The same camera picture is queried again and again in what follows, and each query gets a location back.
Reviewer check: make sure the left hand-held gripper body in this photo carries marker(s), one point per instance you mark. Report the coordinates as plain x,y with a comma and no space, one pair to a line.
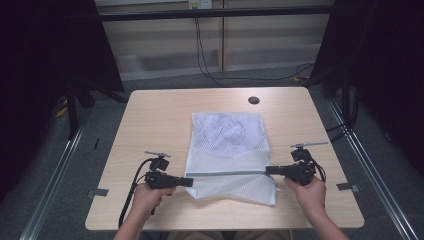
159,178

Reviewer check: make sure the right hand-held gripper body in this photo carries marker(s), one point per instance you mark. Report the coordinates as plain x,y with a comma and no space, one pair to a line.
300,170

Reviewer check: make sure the white mesh laundry bag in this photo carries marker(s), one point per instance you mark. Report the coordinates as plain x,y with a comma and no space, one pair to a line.
230,160

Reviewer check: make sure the person's left hand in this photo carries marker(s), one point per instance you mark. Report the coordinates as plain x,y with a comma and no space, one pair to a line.
146,200

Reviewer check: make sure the person's right hand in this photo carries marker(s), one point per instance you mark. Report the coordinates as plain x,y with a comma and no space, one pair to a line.
310,196

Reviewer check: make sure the grey tape piece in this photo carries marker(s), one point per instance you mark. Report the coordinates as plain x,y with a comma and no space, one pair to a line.
97,192
347,187

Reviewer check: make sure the white garment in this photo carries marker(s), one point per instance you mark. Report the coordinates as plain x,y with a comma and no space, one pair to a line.
230,130

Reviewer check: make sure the person's legs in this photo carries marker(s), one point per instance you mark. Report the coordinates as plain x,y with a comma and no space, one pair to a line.
230,236

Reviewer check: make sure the black metal stand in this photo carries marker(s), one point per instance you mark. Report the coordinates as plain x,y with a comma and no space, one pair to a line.
72,110

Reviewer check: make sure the black curtain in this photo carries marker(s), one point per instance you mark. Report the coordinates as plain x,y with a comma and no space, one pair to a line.
383,60
40,60

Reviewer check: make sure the black horizontal bar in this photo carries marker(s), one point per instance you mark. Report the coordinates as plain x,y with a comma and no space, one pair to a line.
213,13

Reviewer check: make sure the metal floor rail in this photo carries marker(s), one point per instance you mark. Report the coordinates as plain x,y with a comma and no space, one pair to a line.
373,166
53,176

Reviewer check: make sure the white wall socket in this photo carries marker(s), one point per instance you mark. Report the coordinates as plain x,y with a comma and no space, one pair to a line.
200,4

